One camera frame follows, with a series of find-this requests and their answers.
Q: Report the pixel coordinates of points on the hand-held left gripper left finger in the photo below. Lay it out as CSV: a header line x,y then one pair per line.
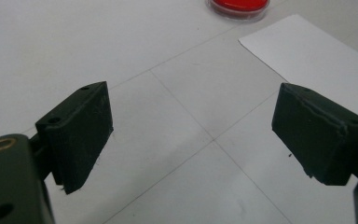
x,y
77,137

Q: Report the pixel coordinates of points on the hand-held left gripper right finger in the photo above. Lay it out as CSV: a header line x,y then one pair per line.
x,y
317,140

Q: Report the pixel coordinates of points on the white paper sheet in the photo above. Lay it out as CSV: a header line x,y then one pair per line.
x,y
307,53

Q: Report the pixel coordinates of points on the round red ink pad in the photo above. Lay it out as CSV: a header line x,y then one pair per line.
x,y
239,6

